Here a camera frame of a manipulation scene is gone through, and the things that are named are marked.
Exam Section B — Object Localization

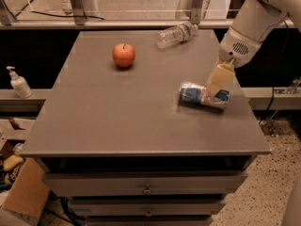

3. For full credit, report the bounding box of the white pump dispenser bottle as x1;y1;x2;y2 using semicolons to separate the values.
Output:
7;66;32;98

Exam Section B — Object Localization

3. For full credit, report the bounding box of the top drawer knob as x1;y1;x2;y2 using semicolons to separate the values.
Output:
142;185;151;195

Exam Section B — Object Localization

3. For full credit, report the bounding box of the clear plastic water bottle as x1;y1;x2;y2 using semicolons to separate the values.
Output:
157;22;198;49

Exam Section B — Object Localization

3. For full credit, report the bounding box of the red apple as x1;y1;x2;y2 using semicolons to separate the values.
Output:
112;43;135;68

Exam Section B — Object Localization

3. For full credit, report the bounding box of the cardboard box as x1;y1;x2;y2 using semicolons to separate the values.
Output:
0;119;51;226

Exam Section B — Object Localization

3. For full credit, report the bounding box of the grey drawer cabinet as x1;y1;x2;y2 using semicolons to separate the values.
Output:
22;30;269;226

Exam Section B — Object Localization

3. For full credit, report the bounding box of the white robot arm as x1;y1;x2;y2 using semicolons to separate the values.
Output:
207;0;301;95

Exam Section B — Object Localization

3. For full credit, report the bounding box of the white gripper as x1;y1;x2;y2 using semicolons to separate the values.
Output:
207;26;261;95

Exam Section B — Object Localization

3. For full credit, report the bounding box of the black cable on ledge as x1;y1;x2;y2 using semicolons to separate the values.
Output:
30;10;105;21

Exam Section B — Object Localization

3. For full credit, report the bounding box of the yellow item in box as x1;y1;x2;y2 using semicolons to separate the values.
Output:
3;154;24;172

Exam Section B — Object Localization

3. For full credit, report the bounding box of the blue silver redbull can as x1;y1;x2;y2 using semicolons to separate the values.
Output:
179;82;230;110

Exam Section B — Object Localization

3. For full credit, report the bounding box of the drawer knob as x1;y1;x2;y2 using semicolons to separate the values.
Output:
145;209;152;218
142;185;151;195

